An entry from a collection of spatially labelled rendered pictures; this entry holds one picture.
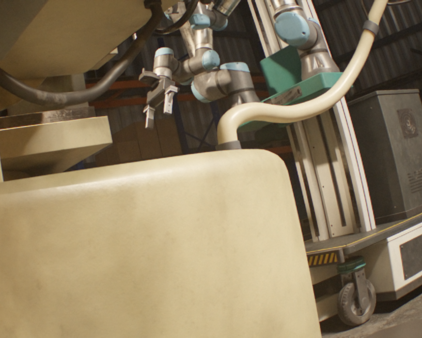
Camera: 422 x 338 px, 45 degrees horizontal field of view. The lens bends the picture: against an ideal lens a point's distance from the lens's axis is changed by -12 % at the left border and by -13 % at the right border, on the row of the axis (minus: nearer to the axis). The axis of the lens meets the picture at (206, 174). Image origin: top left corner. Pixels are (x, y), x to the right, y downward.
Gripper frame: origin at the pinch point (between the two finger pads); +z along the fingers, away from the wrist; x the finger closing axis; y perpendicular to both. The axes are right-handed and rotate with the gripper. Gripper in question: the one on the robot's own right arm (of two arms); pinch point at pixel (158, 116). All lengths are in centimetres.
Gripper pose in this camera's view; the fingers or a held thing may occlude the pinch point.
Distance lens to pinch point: 215.2
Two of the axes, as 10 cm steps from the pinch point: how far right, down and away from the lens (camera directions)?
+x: -5.6, 3.3, 7.6
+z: -0.2, 9.1, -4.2
